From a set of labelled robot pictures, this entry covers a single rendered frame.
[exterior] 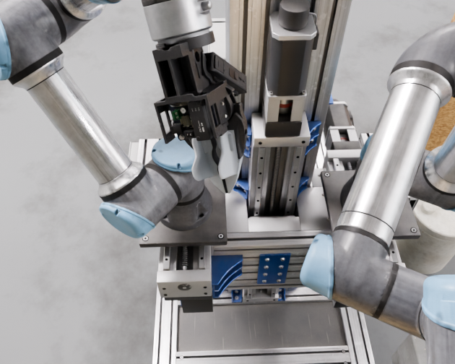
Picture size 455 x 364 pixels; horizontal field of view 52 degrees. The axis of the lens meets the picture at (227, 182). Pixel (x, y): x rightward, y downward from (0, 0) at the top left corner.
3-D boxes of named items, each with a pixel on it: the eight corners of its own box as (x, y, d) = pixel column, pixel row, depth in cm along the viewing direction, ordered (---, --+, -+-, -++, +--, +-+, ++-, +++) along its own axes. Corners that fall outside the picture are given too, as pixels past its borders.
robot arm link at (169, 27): (161, 3, 60) (219, -12, 56) (171, 40, 61) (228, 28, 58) (131, 10, 53) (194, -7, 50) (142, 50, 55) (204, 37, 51)
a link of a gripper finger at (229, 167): (214, 208, 61) (197, 141, 58) (230, 188, 66) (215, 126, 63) (237, 206, 60) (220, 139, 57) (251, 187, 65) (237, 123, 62)
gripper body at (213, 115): (164, 149, 58) (136, 50, 54) (193, 127, 65) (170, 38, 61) (220, 143, 55) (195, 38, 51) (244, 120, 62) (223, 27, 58)
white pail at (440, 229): (443, 224, 246) (481, 165, 209) (463, 276, 227) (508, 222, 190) (383, 226, 245) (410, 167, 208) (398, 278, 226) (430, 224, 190)
